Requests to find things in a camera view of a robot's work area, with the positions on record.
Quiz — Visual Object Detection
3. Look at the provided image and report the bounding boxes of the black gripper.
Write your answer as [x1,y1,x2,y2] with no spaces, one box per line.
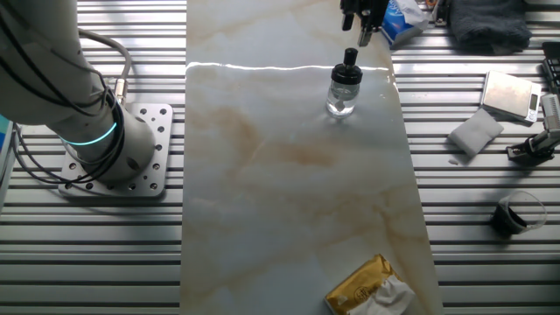
[339,0,390,48]

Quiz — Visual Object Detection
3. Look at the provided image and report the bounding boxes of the clear glass jar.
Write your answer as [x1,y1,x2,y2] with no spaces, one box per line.
[325,78,361,119]

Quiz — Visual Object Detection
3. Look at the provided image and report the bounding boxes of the blue tissue pack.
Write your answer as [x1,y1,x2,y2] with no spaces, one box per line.
[380,0,431,48]

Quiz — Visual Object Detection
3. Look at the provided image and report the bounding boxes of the dark grey towel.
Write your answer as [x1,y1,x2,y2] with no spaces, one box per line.
[449,0,533,56]

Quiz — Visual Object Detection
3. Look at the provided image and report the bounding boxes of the silver digital scale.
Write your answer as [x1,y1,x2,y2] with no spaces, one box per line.
[479,69,543,123]

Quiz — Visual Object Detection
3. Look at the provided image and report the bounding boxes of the white marble pattern slab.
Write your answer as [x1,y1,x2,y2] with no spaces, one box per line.
[178,0,444,315]

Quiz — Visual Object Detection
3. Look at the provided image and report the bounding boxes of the black keyboard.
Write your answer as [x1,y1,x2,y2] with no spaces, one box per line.
[541,41,560,95]

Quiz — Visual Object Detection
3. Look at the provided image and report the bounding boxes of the clear plastic measuring cup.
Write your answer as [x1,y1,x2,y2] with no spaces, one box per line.
[489,190,548,240]

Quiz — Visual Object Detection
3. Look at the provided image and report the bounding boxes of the gold tissue pack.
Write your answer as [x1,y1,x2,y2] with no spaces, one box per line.
[324,253,417,315]

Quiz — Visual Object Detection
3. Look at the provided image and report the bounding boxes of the thick grey cable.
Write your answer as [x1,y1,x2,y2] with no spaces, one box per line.
[77,28,132,106]

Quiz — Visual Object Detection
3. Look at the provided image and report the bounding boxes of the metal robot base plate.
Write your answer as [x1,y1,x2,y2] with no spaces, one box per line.
[59,102,174,198]

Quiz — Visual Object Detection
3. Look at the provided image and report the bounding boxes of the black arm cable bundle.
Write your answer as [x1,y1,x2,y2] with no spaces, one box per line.
[0,8,126,185]

